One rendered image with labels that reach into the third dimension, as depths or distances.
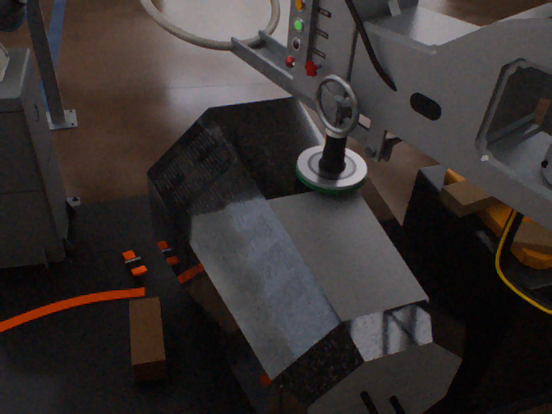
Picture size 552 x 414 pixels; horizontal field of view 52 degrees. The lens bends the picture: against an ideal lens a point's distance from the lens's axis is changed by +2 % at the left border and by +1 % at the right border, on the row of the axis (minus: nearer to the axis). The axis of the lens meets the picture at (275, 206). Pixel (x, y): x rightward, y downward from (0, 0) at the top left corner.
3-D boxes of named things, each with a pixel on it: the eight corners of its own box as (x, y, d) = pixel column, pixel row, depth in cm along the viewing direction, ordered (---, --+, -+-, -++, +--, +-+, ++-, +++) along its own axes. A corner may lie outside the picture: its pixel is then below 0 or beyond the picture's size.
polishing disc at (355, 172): (371, 157, 175) (372, 154, 175) (359, 196, 160) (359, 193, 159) (306, 142, 179) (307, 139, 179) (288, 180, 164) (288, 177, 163)
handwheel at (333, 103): (377, 135, 138) (389, 80, 129) (348, 147, 133) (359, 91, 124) (336, 108, 147) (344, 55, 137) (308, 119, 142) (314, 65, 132)
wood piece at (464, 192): (484, 183, 188) (489, 172, 184) (506, 201, 181) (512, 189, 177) (437, 198, 180) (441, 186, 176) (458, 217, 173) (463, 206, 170)
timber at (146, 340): (131, 319, 229) (128, 300, 222) (161, 315, 232) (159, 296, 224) (135, 384, 208) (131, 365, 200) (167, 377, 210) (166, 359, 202)
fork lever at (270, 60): (426, 143, 149) (431, 127, 146) (376, 167, 139) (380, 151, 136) (268, 40, 187) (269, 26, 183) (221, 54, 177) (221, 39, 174)
